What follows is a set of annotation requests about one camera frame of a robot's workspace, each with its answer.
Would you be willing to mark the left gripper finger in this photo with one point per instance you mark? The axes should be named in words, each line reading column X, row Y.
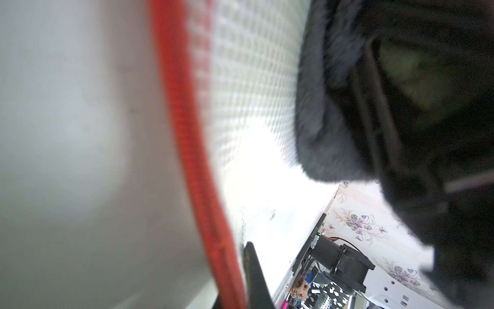
column 257, row 293

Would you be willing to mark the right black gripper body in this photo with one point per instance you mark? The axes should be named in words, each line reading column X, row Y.
column 428, row 115

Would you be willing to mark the dark grey green cloth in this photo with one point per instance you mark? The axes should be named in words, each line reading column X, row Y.
column 331, row 139

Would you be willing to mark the mesh document bag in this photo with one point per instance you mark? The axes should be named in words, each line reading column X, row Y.
column 229, row 71

